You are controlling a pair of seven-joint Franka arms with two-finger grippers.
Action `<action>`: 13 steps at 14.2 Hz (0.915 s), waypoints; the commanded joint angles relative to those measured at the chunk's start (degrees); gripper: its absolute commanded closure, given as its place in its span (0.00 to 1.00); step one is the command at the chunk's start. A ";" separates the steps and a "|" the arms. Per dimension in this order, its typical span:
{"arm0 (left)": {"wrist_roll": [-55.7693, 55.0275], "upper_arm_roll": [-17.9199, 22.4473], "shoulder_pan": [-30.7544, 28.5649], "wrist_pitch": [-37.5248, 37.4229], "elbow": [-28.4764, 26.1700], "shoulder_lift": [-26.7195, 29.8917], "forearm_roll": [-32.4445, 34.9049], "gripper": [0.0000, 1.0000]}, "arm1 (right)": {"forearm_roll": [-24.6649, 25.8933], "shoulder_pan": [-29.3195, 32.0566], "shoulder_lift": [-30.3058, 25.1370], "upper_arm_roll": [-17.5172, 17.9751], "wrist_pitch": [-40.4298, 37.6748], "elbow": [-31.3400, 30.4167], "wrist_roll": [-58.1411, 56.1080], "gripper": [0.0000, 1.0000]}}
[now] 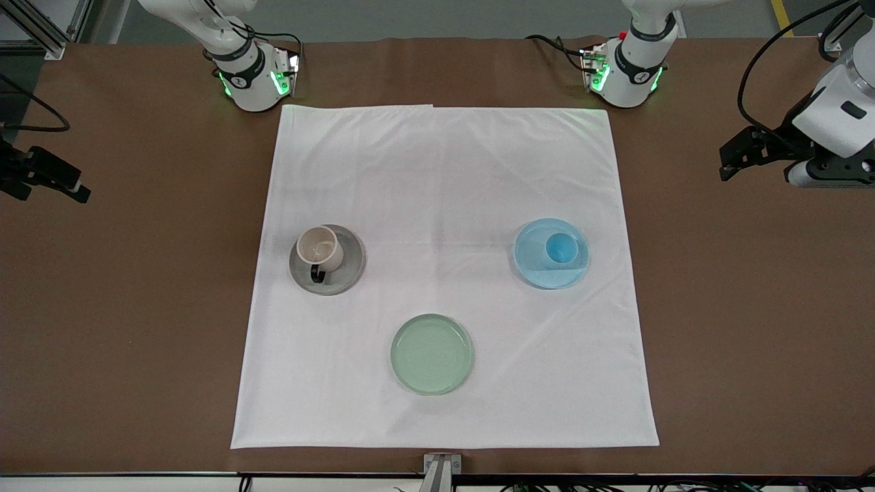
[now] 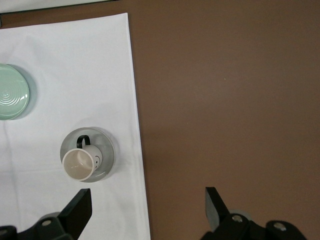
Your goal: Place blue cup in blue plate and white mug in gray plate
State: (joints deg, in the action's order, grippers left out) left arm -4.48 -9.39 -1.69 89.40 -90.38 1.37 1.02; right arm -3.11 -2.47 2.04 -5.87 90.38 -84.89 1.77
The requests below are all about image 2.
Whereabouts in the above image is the white smiley mug black handle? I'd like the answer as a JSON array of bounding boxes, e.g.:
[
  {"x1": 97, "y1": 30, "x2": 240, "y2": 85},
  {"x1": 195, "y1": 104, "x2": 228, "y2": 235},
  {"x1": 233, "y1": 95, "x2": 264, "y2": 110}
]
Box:
[{"x1": 61, "y1": 134, "x2": 103, "y2": 181}]

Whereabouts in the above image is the white cloth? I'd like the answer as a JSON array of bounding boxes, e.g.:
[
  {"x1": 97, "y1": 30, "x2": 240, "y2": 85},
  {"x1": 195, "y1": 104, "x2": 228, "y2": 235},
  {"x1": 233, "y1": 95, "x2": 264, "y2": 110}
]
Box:
[{"x1": 0, "y1": 12, "x2": 152, "y2": 240}]

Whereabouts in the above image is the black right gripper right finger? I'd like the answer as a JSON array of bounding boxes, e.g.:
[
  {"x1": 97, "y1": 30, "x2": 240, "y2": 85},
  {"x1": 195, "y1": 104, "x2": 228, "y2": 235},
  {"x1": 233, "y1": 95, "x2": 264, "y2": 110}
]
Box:
[{"x1": 199, "y1": 186, "x2": 307, "y2": 240}]

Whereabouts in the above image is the gray ceramic plate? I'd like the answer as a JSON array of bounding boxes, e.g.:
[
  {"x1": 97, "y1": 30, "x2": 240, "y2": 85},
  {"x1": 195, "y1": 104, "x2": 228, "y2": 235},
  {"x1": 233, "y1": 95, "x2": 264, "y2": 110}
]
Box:
[{"x1": 59, "y1": 126, "x2": 116, "y2": 183}]

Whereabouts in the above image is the green ceramic plate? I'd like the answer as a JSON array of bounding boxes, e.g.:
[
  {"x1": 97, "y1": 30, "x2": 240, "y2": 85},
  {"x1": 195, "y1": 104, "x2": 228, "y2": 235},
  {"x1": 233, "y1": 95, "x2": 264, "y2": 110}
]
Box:
[{"x1": 0, "y1": 62, "x2": 31, "y2": 121}]

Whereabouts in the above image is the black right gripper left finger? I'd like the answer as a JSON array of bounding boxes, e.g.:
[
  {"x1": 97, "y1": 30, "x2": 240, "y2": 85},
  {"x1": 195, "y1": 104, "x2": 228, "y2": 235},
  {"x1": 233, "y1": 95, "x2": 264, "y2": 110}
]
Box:
[{"x1": 0, "y1": 188, "x2": 93, "y2": 240}]

